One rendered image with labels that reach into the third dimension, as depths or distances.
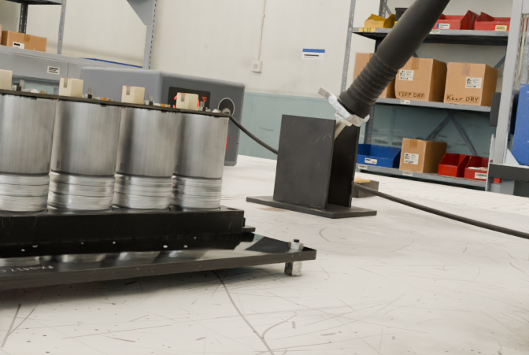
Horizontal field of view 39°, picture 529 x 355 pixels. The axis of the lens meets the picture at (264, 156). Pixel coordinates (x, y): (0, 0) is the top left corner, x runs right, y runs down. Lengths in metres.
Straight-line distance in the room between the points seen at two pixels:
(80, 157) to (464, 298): 0.16
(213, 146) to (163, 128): 0.03
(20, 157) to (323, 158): 0.29
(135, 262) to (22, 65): 2.93
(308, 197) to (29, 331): 0.34
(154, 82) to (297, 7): 5.14
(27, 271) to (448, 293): 0.17
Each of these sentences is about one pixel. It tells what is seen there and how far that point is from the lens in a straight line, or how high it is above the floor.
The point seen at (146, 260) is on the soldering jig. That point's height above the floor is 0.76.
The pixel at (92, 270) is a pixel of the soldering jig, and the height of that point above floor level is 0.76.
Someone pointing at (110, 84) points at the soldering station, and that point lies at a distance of 0.80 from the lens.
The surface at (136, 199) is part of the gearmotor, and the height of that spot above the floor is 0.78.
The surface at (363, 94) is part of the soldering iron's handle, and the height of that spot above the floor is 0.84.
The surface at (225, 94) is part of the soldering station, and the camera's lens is 0.79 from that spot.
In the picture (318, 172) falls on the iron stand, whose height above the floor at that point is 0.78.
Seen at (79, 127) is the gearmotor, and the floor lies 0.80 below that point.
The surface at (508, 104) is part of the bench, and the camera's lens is 2.30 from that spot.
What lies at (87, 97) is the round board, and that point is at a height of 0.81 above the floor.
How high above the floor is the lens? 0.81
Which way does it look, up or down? 3 degrees down
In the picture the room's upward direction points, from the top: 6 degrees clockwise
